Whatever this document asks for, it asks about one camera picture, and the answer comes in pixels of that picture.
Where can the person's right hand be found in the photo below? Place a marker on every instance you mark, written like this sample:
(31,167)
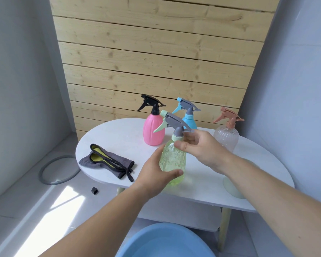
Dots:
(206,149)

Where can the person's left hand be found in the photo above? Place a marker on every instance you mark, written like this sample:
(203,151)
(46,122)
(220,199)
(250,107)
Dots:
(152,179)

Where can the green clear spray bottle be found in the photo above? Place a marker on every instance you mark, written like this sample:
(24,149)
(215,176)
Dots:
(174,157)

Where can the green grey spray nozzle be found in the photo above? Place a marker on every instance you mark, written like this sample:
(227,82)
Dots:
(175,123)

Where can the orange spray head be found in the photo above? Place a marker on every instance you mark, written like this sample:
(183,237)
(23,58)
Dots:
(230,116)

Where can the pink spray bottle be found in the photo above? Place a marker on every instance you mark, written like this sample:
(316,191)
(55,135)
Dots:
(152,131)

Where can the blue grey spray nozzle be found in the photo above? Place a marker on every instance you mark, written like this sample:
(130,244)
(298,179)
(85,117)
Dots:
(187,104)

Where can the black spray nozzle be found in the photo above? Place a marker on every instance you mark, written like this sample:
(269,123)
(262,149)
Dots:
(151,103)

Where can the person's left forearm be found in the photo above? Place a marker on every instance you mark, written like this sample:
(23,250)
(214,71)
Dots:
(96,232)

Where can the person's right forearm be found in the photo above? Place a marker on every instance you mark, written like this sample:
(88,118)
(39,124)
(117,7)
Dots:
(281,208)

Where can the grey cloth with black trim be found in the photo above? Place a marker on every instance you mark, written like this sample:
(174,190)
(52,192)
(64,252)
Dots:
(115,160)

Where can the white oval table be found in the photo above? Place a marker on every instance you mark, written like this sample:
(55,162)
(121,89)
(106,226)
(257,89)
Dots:
(123,139)

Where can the small black block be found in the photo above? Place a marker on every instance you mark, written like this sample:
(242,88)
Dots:
(94,190)

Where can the blue plastic basin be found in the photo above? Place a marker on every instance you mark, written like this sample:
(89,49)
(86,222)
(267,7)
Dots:
(165,243)

